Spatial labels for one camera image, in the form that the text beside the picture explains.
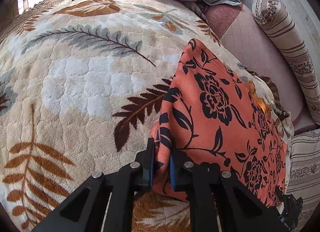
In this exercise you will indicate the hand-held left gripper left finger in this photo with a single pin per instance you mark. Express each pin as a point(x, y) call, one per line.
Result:
point(151, 172)

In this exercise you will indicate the leaf print quilted blanket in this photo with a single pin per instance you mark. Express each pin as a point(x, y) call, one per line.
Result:
point(75, 84)

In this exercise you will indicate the pink quilted cushion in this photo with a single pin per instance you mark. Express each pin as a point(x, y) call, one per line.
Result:
point(250, 47)

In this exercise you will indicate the striped floral bolster pillow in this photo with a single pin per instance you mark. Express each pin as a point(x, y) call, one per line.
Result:
point(290, 37)

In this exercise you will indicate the orange black floral blouse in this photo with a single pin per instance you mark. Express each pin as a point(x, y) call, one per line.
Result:
point(220, 122)

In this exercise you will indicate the striped pillow at right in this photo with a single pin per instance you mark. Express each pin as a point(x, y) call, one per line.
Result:
point(303, 162)

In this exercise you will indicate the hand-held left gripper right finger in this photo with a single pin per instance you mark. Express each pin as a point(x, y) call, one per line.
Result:
point(172, 174)

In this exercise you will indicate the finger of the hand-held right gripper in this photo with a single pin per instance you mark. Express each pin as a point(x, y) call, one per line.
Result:
point(290, 204)

